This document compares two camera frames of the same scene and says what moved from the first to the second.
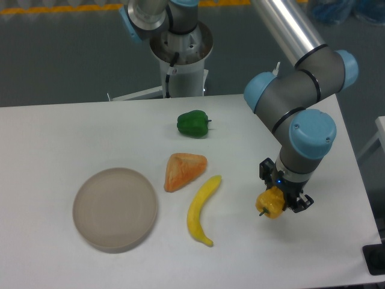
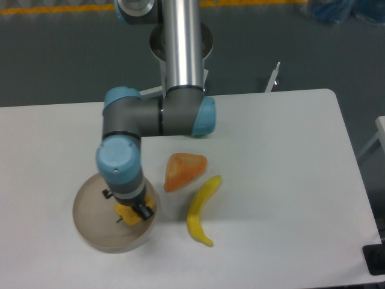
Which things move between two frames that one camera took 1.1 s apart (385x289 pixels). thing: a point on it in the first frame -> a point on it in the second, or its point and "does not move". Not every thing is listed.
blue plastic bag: (336, 11) does not move
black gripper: (292, 189) -> (144, 211)
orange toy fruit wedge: (183, 169) does not move
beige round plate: (114, 209) does not move
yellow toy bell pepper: (271, 201) -> (129, 215)
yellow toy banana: (195, 208) does not move
